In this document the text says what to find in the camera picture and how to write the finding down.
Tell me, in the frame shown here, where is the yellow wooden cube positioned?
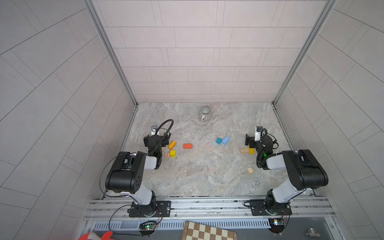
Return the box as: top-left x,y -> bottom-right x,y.
170,150 -> 176,158

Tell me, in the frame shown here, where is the red wooden block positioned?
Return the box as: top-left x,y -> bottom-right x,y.
183,144 -> 193,149

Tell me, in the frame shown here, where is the light blue wooden block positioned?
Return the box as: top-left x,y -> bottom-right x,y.
222,136 -> 230,145

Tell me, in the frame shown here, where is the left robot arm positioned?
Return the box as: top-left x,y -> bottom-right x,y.
105,134 -> 171,218

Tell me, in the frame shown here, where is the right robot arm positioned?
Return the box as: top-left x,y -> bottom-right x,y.
244,134 -> 329,216

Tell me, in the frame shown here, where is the orange supermarket block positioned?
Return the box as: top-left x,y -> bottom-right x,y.
168,141 -> 177,150

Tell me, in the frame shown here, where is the plain wooden block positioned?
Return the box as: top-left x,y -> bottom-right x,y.
240,148 -> 250,154

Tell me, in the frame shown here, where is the wooden cylinder block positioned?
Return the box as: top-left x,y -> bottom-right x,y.
248,167 -> 255,174

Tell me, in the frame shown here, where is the ribbed silver cup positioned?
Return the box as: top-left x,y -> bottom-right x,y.
199,106 -> 212,122

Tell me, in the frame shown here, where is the right circuit board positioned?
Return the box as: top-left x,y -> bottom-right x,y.
268,219 -> 286,234

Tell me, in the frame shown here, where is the left green circuit board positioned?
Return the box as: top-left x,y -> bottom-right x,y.
139,221 -> 158,236

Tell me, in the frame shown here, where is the checkered chess board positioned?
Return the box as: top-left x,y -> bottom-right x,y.
181,221 -> 238,240

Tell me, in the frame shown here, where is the small metal fitting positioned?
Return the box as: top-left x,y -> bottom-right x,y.
307,228 -> 321,238

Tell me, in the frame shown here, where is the red white object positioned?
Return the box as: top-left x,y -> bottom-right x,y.
78,231 -> 114,240

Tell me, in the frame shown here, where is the black corrugated cable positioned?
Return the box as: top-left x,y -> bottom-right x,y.
149,119 -> 175,155

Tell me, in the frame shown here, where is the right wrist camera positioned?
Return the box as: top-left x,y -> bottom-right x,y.
255,126 -> 264,142

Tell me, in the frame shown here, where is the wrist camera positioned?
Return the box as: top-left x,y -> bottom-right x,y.
255,126 -> 264,142
151,125 -> 158,136

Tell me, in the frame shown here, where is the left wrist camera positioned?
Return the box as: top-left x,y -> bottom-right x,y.
151,125 -> 158,136

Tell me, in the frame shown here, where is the aluminium mounting rail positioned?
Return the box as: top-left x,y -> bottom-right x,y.
84,196 -> 336,221

